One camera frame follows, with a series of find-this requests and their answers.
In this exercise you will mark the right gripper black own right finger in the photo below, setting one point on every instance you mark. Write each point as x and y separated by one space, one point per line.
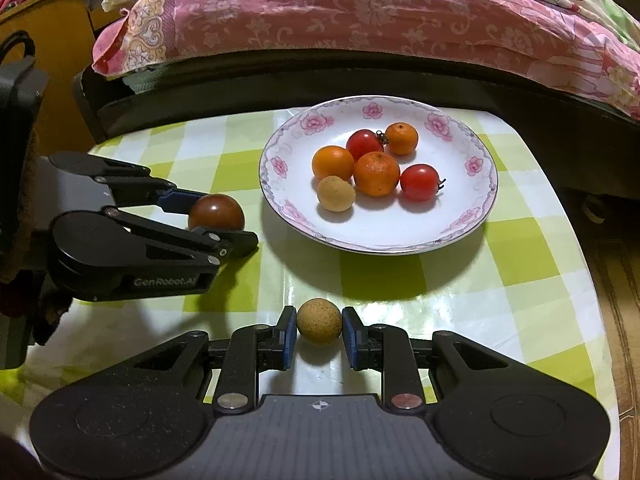
391 352

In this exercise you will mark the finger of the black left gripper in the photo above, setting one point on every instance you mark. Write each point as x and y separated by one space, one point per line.
221 244
90 182

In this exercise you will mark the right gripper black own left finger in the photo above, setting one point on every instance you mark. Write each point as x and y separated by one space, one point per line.
249 351

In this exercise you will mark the dark red tomato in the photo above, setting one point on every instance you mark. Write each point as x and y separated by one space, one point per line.
216 211

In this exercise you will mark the tan longan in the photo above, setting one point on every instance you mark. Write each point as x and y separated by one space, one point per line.
319 321
335 194

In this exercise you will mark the white floral plate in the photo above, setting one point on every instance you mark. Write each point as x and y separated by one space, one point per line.
390 225

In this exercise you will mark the tan longan on plate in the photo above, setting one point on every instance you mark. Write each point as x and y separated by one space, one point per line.
335 194

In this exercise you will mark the orange kumquat left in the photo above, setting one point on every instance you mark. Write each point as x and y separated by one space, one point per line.
332 161

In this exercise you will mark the green checkered tablecloth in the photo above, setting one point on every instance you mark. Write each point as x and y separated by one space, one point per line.
519 284

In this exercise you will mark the wooden cabinet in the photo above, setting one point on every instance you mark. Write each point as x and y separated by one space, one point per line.
63 31

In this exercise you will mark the red cherry tomato right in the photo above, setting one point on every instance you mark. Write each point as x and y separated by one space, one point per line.
421 182

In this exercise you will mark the red cherry tomato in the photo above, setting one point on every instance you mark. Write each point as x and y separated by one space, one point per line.
364 141
421 182

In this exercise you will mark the large orange mandarin centre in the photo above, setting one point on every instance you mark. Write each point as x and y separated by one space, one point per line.
376 174

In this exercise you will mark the red cherry tomato back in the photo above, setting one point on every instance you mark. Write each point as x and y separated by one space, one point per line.
364 141

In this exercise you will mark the small orange mandarin back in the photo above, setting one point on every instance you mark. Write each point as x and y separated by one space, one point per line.
401 138

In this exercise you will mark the black sofa edge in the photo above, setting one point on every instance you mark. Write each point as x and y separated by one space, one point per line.
578 142

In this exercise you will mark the pink floral quilt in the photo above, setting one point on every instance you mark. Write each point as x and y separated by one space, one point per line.
586 47

